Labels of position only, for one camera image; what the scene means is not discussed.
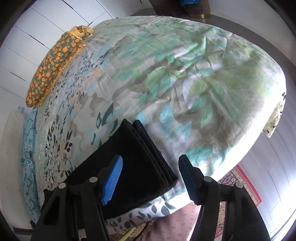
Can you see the blue patterned pillow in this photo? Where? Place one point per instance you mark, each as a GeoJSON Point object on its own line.
{"type": "Point", "coordinates": [30, 134]}
{"type": "Point", "coordinates": [30, 185]}

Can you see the brown laundry basket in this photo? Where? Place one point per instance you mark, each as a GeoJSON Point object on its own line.
{"type": "Point", "coordinates": [200, 9]}

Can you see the pink dotted cloth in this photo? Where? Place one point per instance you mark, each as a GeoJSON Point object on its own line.
{"type": "Point", "coordinates": [175, 222]}

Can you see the orange floral pillow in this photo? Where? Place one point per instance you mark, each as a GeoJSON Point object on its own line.
{"type": "Point", "coordinates": [53, 64]}

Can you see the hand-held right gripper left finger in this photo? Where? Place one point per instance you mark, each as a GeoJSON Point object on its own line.
{"type": "Point", "coordinates": [112, 180]}

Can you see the cream padded headboard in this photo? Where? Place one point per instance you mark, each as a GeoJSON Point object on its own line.
{"type": "Point", "coordinates": [11, 150]}

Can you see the yellow-green notepad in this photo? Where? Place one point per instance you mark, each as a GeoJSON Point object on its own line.
{"type": "Point", "coordinates": [129, 234]}

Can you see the brown wooden nightstand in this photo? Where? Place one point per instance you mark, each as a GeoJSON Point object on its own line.
{"type": "Point", "coordinates": [171, 4]}

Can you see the white wardrobe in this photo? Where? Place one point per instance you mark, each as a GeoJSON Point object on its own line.
{"type": "Point", "coordinates": [23, 46]}

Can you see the black pants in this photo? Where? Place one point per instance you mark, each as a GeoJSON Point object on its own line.
{"type": "Point", "coordinates": [138, 166]}

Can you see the bed with floral leaf sheet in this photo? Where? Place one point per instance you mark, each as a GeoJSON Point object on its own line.
{"type": "Point", "coordinates": [185, 81]}

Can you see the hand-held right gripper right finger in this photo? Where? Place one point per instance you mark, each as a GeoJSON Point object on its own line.
{"type": "Point", "coordinates": [189, 180]}

